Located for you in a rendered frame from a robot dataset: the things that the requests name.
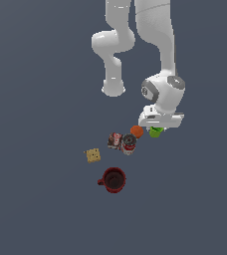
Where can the green round object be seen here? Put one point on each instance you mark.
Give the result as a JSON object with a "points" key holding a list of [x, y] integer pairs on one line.
{"points": [[155, 132]]}

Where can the red and white can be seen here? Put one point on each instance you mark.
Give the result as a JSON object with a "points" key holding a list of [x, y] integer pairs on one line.
{"points": [[128, 144]]}

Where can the orange ball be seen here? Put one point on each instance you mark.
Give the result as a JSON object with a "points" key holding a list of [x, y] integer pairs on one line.
{"points": [[137, 131]]}

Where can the brown and white box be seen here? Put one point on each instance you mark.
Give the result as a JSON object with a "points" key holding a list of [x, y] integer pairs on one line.
{"points": [[114, 140]]}

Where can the tan cracker block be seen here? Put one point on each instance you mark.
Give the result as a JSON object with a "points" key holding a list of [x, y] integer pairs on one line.
{"points": [[93, 155]]}

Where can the dark red mug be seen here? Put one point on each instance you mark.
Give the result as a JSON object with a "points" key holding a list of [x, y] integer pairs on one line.
{"points": [[113, 180]]}

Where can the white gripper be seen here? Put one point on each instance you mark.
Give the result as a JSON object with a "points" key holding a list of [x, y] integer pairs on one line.
{"points": [[160, 118]]}

